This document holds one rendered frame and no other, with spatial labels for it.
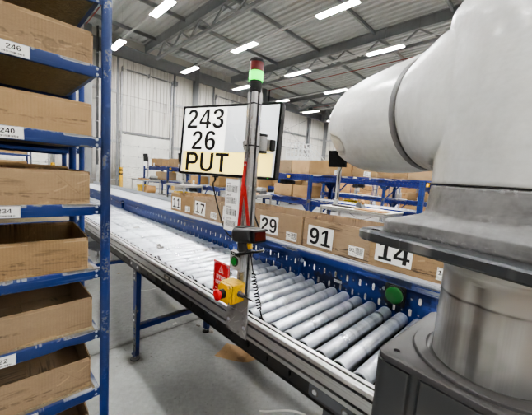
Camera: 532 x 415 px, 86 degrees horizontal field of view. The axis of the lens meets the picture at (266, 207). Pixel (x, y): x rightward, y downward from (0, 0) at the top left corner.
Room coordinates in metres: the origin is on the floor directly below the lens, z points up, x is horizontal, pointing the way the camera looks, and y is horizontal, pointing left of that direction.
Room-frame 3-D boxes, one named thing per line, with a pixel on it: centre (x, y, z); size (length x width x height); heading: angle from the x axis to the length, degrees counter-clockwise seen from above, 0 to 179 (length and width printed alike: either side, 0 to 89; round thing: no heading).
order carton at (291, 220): (1.82, -0.18, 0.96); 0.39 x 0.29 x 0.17; 45
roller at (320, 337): (1.04, -0.32, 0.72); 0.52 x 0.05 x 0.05; 135
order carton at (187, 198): (2.66, 0.66, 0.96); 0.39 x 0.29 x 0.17; 46
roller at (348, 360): (0.94, -0.41, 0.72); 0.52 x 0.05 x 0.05; 135
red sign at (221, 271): (1.07, 0.14, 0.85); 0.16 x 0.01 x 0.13; 45
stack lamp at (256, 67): (1.04, 0.07, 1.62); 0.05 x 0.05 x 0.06
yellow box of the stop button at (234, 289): (0.97, 0.08, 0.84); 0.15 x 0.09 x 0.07; 45
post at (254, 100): (1.04, 0.07, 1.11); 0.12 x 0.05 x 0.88; 45
